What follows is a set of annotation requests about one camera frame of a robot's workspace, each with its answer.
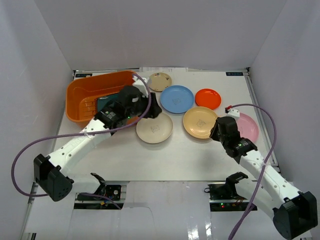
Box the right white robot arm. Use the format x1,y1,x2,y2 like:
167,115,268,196
210,116,318,240

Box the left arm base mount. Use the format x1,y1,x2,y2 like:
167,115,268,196
74,172,125,210

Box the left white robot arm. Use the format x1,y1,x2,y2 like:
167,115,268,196
33,85,162,202

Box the orange round plate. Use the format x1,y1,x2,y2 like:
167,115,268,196
195,88,222,110

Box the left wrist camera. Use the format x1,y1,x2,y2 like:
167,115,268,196
132,75,150,97

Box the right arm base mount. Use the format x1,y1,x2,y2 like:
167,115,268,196
203,172,249,213

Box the blue round plate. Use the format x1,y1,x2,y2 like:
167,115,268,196
160,85,195,114

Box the orange plastic bin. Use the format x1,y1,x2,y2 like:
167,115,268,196
65,70,134,129

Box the cream round plate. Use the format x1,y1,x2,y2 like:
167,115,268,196
136,113,174,144

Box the purple cable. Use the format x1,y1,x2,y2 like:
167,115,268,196
224,103,277,240
10,72,152,210

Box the yellow round plate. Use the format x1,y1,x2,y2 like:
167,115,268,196
182,106,218,139

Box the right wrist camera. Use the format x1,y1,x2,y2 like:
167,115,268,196
224,105,240,121

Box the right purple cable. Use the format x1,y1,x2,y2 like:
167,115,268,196
224,103,277,240

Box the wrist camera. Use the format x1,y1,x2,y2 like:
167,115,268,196
132,75,150,97
224,105,240,121

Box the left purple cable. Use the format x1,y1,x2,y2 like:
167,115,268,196
10,72,152,210

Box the pink round plate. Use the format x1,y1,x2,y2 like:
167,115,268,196
236,113,259,143

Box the small beige floral plate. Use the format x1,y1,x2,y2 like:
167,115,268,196
149,72,173,92

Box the teal square plate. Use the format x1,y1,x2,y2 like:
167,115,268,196
96,93,118,112

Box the white paper sheets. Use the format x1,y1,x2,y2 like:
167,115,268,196
139,67,203,73

